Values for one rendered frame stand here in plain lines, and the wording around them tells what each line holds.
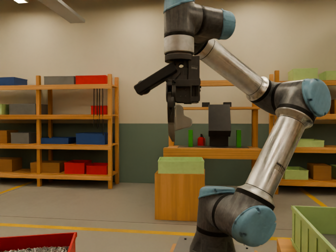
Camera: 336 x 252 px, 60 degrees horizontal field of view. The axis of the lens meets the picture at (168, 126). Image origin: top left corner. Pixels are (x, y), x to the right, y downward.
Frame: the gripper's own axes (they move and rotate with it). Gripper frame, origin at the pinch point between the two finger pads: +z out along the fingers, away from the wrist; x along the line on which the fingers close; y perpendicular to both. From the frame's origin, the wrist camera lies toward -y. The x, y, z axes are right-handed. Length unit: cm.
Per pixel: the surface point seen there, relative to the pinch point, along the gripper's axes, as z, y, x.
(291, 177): 99, 188, 457
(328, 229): 43, 64, 55
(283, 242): 50, 47, 58
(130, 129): 16, -116, 531
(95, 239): 129, -97, 241
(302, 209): 34, 54, 55
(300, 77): -79, 202, 456
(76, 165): 85, -214, 483
